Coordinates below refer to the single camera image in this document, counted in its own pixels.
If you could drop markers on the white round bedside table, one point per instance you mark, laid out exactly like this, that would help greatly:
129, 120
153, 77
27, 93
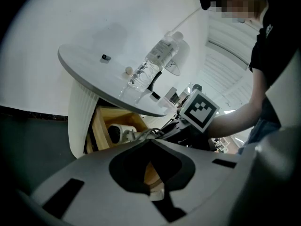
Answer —
80, 62

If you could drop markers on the clear plastic water bottle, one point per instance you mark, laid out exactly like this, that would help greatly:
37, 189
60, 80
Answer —
152, 60

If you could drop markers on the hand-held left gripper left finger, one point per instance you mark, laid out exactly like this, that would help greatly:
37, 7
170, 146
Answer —
131, 168

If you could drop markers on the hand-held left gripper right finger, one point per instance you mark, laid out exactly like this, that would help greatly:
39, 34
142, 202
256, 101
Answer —
175, 167

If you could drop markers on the white hair dryer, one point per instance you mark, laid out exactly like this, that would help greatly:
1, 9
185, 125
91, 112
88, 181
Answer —
118, 133

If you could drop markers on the small black box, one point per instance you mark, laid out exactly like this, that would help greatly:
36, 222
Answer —
105, 57

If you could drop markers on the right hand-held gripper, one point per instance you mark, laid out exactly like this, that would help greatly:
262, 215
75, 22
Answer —
200, 109

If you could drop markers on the person's head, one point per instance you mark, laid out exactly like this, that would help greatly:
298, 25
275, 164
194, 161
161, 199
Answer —
242, 3

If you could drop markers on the small beige ball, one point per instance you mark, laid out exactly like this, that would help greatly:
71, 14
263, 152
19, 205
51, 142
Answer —
129, 70

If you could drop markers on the wooden drawer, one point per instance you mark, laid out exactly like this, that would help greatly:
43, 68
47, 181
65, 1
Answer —
110, 119

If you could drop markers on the person's right forearm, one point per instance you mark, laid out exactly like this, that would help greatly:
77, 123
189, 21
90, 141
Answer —
235, 119

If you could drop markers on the person's black shirt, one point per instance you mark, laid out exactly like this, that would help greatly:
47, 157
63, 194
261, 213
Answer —
272, 43

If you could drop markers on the person's blue trousers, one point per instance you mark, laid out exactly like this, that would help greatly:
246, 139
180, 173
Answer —
261, 131

